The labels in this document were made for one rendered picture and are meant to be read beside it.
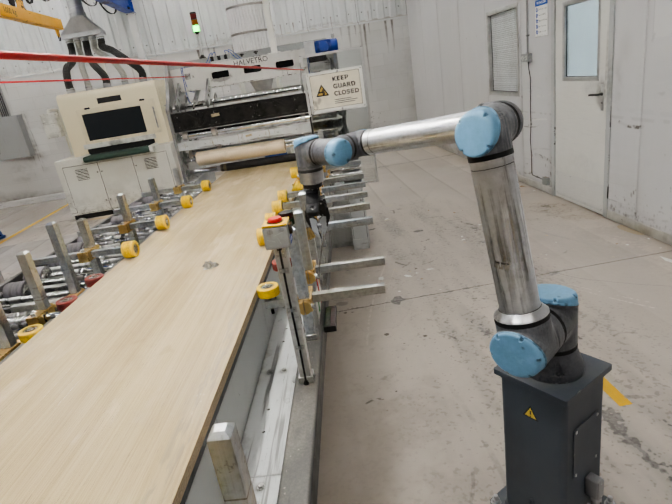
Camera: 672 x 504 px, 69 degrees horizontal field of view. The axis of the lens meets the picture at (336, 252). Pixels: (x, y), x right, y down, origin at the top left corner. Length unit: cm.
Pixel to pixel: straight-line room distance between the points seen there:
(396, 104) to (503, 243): 961
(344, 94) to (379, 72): 648
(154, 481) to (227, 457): 35
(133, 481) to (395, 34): 1028
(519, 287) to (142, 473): 99
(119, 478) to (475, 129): 110
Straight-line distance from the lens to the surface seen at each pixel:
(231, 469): 78
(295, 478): 129
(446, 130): 153
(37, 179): 1195
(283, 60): 467
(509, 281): 139
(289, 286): 142
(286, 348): 194
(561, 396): 164
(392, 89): 1085
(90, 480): 118
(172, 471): 110
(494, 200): 133
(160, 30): 1091
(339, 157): 166
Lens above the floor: 158
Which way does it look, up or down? 20 degrees down
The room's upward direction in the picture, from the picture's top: 9 degrees counter-clockwise
